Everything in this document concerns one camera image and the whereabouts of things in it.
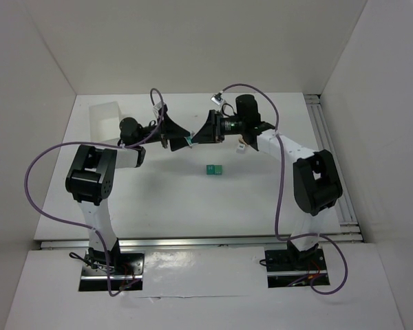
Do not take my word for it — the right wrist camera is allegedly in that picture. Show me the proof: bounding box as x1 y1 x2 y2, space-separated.
211 92 224 106

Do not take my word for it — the aluminium rail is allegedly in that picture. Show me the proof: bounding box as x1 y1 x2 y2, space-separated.
304 94 363 243
39 234 364 250

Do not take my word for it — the white perforated box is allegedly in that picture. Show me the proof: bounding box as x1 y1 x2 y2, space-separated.
89 102 121 145

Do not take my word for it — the front aluminium rail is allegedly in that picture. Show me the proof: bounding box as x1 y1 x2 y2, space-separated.
39 234 364 250

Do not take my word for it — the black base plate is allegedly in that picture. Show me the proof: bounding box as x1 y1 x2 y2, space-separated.
259 248 330 288
70 252 145 292

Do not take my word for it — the light green G block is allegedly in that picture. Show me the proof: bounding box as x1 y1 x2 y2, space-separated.
214 164 223 175

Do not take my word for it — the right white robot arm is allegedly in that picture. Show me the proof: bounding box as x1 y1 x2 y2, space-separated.
191 94 343 263

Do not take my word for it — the right side aluminium rail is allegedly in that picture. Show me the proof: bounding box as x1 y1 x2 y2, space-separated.
304 94 363 243

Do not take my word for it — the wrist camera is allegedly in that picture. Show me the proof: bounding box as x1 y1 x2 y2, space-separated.
153 102 162 118
211 92 224 106

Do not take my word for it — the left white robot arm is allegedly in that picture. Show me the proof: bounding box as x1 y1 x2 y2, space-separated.
65 103 190 270

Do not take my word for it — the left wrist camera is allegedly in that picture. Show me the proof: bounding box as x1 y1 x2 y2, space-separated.
153 102 162 118

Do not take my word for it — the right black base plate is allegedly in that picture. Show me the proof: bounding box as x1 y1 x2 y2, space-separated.
259 248 330 288

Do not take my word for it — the dark green H block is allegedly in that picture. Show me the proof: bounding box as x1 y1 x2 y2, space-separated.
206 164 215 175

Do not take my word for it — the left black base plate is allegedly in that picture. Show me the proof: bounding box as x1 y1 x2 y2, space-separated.
70 252 145 292

